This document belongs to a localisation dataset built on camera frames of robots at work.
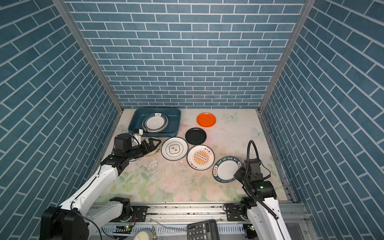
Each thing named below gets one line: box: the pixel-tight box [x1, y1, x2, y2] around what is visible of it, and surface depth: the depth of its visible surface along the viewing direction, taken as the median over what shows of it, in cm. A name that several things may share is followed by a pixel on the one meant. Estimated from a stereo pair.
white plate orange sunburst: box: [186, 144, 215, 172], surface depth 96 cm
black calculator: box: [187, 219, 220, 240], surface depth 69 cm
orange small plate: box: [196, 112, 217, 128], surface depth 115 cm
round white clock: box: [133, 228, 153, 240], surface depth 66 cm
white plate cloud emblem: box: [161, 136, 189, 161], surface depth 99 cm
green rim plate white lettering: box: [212, 156, 242, 184], surface depth 90 cm
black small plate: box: [185, 127, 207, 145], surface depth 106 cm
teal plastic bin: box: [128, 108, 181, 137], surface depth 114 cm
